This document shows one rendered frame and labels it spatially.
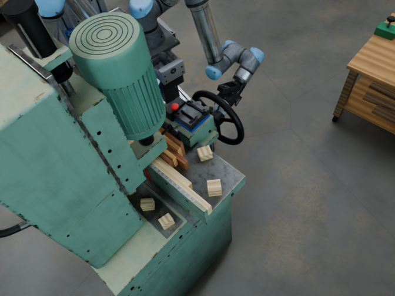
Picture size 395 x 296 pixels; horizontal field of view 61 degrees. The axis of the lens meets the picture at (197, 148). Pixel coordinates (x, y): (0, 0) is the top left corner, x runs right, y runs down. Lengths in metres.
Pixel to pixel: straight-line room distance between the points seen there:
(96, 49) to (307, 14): 2.72
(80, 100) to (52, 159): 0.16
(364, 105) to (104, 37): 1.91
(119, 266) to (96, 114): 0.60
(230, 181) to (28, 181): 0.67
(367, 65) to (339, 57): 0.83
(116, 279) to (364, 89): 1.96
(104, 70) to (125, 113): 0.15
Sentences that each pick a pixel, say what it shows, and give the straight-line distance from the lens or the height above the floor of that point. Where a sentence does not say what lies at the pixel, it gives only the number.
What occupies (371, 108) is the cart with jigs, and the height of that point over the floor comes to 0.18.
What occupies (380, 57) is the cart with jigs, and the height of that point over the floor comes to 0.53.
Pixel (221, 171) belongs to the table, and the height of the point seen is 0.90.
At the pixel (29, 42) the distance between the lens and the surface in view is 0.73.
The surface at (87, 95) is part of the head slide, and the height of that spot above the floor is 1.38.
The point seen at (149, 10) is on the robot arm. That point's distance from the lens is 1.69.
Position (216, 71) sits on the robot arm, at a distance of 1.52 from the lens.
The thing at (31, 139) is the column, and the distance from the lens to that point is 0.71.
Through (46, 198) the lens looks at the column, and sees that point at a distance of 0.84.
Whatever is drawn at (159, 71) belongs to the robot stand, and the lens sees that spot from 1.73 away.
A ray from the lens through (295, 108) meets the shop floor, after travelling 2.55.
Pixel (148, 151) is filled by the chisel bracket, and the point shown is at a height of 1.03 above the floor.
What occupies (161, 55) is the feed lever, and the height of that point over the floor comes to 1.17.
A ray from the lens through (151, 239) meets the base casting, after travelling 1.24.
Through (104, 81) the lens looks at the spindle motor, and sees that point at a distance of 0.81.
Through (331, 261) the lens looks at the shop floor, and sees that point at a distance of 2.08.
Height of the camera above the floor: 1.95
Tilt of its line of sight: 57 degrees down
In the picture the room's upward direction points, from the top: 10 degrees counter-clockwise
